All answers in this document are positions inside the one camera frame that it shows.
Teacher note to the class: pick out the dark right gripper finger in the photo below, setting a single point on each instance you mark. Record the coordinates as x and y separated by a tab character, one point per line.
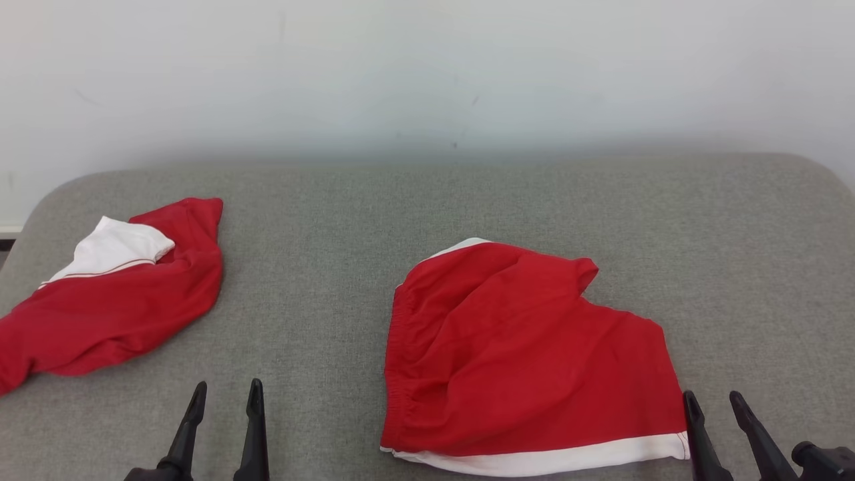
701	447
761	447

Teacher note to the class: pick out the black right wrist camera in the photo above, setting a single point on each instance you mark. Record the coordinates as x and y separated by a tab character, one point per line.
828	464

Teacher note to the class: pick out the white wall baseboard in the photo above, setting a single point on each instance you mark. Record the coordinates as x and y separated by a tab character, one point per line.
8	230

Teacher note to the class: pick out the red shorts white hem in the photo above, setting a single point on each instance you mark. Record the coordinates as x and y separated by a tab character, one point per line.
528	361

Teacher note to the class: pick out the red basketball jersey white trim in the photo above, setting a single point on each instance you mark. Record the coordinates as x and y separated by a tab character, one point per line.
120	314

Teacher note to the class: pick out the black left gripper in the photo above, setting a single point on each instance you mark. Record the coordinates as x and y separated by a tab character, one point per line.
157	474

